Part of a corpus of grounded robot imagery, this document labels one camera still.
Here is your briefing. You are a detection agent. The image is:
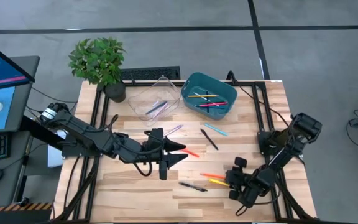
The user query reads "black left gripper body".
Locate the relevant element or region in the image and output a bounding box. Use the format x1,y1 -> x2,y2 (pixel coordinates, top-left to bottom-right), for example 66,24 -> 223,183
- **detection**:
140,127 -> 169,181

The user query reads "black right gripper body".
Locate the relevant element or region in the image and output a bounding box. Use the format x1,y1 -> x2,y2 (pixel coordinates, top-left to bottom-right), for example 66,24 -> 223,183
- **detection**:
228,157 -> 262,207

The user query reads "yellow pen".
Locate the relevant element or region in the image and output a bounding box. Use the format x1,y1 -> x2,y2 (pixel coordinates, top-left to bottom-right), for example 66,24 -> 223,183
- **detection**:
208,178 -> 231,187

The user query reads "translucent purple pen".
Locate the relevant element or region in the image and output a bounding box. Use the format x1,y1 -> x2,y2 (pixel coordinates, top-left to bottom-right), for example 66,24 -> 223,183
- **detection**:
163,124 -> 184,137

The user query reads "orange pen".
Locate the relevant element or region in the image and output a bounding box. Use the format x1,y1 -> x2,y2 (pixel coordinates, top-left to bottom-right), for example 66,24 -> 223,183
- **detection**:
180,148 -> 200,159

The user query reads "black Pilot gel pen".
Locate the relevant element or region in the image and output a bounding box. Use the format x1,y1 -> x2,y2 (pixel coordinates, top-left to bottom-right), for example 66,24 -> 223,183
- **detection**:
178,182 -> 208,193

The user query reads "pink pen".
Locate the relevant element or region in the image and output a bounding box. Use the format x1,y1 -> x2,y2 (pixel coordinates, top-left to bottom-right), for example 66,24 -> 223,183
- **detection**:
152,102 -> 170,121

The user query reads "dark blue pen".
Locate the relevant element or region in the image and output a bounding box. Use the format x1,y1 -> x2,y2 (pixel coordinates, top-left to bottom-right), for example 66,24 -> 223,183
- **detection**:
145,100 -> 168,116

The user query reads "white pencil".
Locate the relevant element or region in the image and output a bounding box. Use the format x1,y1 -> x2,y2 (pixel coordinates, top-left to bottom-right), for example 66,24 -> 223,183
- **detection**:
193,91 -> 221,108

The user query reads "yellow pencil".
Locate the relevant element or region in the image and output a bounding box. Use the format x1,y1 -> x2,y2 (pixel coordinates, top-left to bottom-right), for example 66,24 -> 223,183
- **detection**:
187,93 -> 219,99

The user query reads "pink pencil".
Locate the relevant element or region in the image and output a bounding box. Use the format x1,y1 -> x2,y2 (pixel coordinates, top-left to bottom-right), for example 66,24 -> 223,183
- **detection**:
198,101 -> 229,108

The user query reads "slim black pen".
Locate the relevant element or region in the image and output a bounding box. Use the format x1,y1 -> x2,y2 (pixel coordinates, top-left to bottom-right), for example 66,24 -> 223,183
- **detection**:
200,128 -> 219,151

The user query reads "turquoise pen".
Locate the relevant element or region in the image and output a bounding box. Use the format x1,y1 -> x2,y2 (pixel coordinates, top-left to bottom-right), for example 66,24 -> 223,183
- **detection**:
203,123 -> 229,137

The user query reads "clear plastic bin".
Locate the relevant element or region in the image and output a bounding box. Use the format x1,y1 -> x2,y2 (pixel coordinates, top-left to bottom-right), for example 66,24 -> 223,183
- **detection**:
127,75 -> 182,127

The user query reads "teal plastic bin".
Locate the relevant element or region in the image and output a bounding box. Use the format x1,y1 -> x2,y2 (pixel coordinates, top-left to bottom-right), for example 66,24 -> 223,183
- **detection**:
180,72 -> 238,121

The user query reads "white box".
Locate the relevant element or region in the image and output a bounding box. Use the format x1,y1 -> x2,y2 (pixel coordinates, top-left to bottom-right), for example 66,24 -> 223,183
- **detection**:
47,144 -> 65,169

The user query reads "green potted plant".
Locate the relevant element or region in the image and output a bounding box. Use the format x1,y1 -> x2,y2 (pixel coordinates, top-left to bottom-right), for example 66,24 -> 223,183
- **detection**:
68,36 -> 127,103

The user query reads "grey computer desk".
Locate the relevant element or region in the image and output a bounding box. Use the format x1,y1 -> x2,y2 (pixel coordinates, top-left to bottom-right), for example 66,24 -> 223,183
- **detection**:
0,55 -> 42,209

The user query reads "yellow black hazard strip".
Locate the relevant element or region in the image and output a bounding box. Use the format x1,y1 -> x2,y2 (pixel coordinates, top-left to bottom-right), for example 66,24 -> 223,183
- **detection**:
0,202 -> 55,213

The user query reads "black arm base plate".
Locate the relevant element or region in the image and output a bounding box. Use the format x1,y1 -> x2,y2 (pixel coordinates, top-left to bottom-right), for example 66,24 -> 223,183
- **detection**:
61,141 -> 106,158
257,129 -> 304,157

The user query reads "black cable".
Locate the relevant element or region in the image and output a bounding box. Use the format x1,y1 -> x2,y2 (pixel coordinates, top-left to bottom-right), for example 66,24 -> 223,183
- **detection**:
226,70 -> 291,127

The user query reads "black aluminium table frame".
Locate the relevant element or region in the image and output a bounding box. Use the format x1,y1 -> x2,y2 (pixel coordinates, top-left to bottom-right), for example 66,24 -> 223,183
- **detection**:
53,79 -> 319,224

